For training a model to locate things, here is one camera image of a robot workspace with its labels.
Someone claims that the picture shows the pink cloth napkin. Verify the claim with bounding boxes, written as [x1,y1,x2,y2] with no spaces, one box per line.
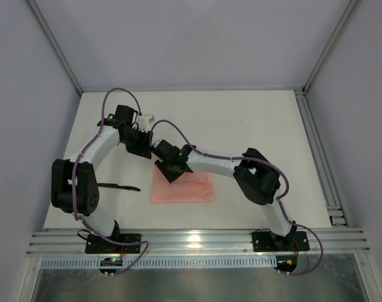
[150,167,215,203]

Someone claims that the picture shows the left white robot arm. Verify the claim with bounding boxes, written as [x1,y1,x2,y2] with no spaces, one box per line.
[51,105,155,243]

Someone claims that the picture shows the left small controller board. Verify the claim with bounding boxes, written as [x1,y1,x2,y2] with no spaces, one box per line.
[99,257,123,277]

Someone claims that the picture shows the small controller board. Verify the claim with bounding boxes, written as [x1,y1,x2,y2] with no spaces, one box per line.
[99,257,123,277]
[275,255,298,276]

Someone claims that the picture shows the right small controller board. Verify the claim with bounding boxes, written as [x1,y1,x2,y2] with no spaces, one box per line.
[275,255,298,276]

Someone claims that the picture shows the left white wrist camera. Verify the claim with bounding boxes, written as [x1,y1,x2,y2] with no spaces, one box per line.
[136,115,155,132]

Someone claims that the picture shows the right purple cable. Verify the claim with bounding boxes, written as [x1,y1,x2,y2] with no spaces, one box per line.
[150,119,324,277]

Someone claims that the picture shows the purple cable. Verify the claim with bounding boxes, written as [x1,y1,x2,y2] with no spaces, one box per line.
[150,119,324,277]
[72,87,149,275]

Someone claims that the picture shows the black handled knife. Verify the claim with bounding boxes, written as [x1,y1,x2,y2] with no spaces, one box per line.
[98,183,141,192]

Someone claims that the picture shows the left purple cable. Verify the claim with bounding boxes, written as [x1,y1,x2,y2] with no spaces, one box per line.
[72,87,149,275]

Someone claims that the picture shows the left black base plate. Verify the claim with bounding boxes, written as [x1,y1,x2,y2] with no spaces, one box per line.
[77,226,142,255]

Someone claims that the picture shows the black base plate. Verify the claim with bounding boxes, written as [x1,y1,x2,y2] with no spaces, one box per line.
[77,226,142,255]
[251,230,310,252]

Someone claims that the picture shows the slotted cable duct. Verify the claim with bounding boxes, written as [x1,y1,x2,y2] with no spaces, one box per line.
[40,255,276,270]

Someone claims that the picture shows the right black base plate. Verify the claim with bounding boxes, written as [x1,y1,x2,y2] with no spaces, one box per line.
[251,230,310,252]

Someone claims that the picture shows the front aluminium rail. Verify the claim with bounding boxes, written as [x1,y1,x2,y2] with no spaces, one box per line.
[26,228,371,257]

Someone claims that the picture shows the aluminium rail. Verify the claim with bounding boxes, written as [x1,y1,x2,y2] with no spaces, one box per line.
[26,228,371,257]
[294,88,350,228]

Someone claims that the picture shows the right side aluminium rail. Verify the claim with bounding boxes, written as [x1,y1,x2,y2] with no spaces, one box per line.
[294,88,350,228]

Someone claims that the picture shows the left corner aluminium post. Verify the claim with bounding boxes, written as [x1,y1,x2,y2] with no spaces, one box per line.
[23,0,84,96]

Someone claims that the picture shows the corner aluminium post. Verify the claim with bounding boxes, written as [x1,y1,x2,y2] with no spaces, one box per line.
[23,0,84,96]
[302,0,362,94]

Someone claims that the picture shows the right corner aluminium post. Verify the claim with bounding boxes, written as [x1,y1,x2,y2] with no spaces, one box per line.
[302,0,362,94]

